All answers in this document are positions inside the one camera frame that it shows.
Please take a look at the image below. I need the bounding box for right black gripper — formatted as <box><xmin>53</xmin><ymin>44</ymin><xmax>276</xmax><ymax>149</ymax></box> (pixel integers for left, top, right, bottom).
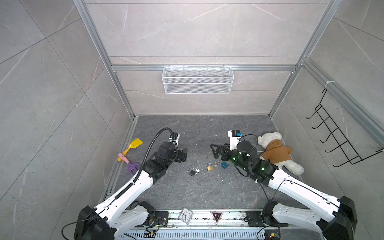
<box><xmin>210</xmin><ymin>142</ymin><xmax>251</xmax><ymax>174</ymax></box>

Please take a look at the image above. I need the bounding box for blue padlock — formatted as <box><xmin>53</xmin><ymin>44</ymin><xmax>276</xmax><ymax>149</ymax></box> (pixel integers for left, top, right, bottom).
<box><xmin>221</xmin><ymin>162</ymin><xmax>229</xmax><ymax>169</ymax></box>

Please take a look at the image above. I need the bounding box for brass padlock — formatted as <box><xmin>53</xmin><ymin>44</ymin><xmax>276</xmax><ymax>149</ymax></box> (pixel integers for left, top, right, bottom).
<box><xmin>207</xmin><ymin>163</ymin><xmax>214</xmax><ymax>171</ymax></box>

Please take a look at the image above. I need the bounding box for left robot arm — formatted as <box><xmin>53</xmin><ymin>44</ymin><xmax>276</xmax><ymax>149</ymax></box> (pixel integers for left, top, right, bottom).
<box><xmin>74</xmin><ymin>142</ymin><xmax>188</xmax><ymax>240</ymax></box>

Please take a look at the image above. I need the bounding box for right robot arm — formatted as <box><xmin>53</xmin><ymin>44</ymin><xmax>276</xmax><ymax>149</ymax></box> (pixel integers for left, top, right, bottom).
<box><xmin>210</xmin><ymin>142</ymin><xmax>358</xmax><ymax>240</ymax></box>

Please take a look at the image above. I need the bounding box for yellow toy shovel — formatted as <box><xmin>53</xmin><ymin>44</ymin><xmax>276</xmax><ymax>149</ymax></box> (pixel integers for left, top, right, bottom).
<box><xmin>122</xmin><ymin>139</ymin><xmax>143</xmax><ymax>156</ymax></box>

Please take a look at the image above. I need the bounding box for pink purple toy shovel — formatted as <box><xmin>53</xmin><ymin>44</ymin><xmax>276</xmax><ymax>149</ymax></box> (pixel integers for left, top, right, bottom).
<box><xmin>118</xmin><ymin>153</ymin><xmax>141</xmax><ymax>176</ymax></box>

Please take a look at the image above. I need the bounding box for white teddy bear brown hoodie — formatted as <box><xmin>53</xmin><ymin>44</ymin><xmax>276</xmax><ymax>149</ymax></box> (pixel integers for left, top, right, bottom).
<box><xmin>258</xmin><ymin>132</ymin><xmax>304</xmax><ymax>176</ymax></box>

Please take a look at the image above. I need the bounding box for small white clock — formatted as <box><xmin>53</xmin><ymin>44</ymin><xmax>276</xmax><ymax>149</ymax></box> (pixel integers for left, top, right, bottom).
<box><xmin>178</xmin><ymin>208</ymin><xmax>194</xmax><ymax>225</ymax></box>

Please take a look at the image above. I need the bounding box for red triangle warning sign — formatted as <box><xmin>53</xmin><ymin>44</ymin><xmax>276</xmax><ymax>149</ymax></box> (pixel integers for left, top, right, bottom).
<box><xmin>210</xmin><ymin>211</ymin><xmax>224</xmax><ymax>225</ymax></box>

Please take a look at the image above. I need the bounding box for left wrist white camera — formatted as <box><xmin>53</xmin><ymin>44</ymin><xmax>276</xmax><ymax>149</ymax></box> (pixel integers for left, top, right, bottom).
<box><xmin>169</xmin><ymin>132</ymin><xmax>180</xmax><ymax>149</ymax></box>

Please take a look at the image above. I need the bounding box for wrist white camera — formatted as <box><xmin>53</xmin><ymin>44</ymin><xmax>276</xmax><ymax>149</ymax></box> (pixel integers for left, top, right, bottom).
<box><xmin>169</xmin><ymin>132</ymin><xmax>180</xmax><ymax>149</ymax></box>
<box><xmin>228</xmin><ymin>130</ymin><xmax>242</xmax><ymax>151</ymax></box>

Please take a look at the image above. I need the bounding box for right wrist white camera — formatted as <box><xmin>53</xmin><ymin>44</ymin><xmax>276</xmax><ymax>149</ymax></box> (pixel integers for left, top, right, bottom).
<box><xmin>228</xmin><ymin>130</ymin><xmax>242</xmax><ymax>151</ymax></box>

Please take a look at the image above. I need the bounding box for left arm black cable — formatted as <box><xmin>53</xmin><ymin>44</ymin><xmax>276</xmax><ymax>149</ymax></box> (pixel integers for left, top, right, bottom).
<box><xmin>131</xmin><ymin>127</ymin><xmax>175</xmax><ymax>184</ymax></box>

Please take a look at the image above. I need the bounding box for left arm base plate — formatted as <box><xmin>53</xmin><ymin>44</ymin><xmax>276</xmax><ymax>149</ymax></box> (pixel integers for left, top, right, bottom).
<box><xmin>135</xmin><ymin>210</ymin><xmax>170</xmax><ymax>228</ymax></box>

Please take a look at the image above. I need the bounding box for white wire mesh basket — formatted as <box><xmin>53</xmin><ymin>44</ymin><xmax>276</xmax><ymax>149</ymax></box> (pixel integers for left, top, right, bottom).
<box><xmin>162</xmin><ymin>66</ymin><xmax>235</xmax><ymax>95</ymax></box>

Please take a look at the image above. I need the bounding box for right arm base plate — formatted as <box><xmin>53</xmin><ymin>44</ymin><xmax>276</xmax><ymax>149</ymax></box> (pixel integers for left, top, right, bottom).
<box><xmin>243</xmin><ymin>211</ymin><xmax>289</xmax><ymax>227</ymax></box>

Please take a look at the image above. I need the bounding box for black wire hook rack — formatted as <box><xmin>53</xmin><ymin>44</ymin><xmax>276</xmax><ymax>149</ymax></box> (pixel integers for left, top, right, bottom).
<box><xmin>306</xmin><ymin>88</ymin><xmax>384</xmax><ymax>168</ymax></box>

